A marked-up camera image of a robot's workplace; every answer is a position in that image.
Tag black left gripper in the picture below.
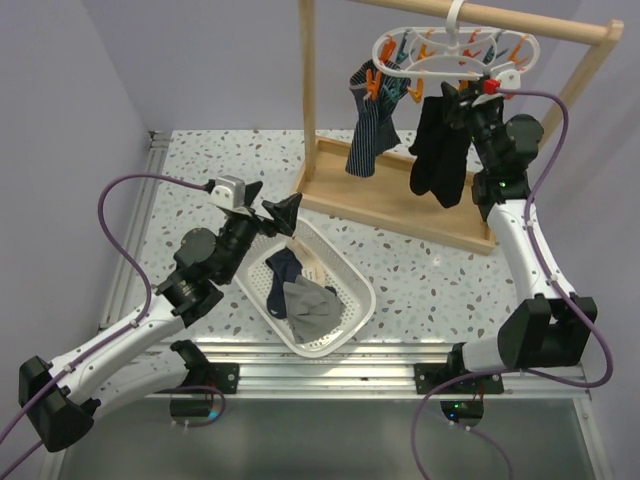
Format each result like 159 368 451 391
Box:
217 181 300 283

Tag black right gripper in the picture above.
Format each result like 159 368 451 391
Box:
441 76 503 171

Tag black underwear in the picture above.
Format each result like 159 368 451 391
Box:
409 97 471 209

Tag navy underwear with beige band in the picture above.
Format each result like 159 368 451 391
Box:
265 247 341 324

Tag navy striped underwear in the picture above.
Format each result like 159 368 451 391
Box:
345 60 409 178

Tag grey underwear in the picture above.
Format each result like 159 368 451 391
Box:
283 275 343 344

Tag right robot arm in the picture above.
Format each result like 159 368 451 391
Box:
440 79 597 393

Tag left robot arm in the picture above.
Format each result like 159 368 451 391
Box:
18 176 302 452

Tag white round clip hanger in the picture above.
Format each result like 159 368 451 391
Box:
371 1 540 80

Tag white perforated plastic basket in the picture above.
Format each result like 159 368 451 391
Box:
235 218 376 358

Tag wooden clothes rack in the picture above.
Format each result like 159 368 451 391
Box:
294 1 624 254

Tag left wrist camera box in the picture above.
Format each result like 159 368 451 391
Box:
204 175 246 211

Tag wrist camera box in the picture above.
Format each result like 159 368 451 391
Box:
473 66 521 106
204 175 246 211

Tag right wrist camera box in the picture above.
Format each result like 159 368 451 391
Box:
473 66 521 106

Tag aluminium frame rails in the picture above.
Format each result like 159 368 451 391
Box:
39 130 601 480

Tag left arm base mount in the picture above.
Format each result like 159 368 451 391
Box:
168 363 240 428

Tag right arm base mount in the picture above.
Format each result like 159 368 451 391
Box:
414 363 490 427

